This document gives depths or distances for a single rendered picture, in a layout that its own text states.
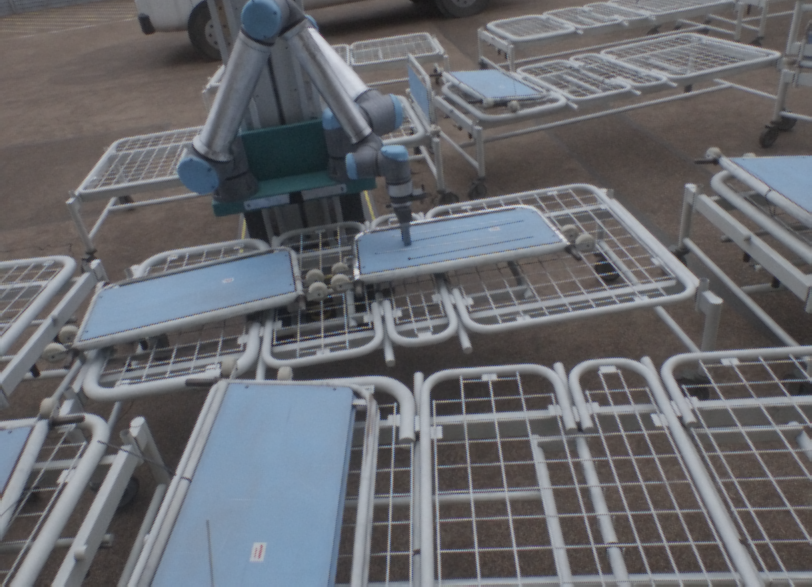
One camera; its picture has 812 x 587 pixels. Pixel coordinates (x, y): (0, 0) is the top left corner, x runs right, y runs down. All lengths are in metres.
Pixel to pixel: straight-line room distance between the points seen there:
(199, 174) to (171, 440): 1.00
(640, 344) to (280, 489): 1.67
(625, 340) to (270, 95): 1.74
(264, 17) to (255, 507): 1.40
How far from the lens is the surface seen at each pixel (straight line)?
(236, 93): 2.21
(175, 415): 2.71
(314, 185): 2.55
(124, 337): 2.19
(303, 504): 1.48
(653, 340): 2.75
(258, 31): 2.11
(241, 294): 2.19
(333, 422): 1.63
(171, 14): 9.13
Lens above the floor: 1.67
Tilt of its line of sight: 30 degrees down
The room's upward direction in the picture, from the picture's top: 8 degrees counter-clockwise
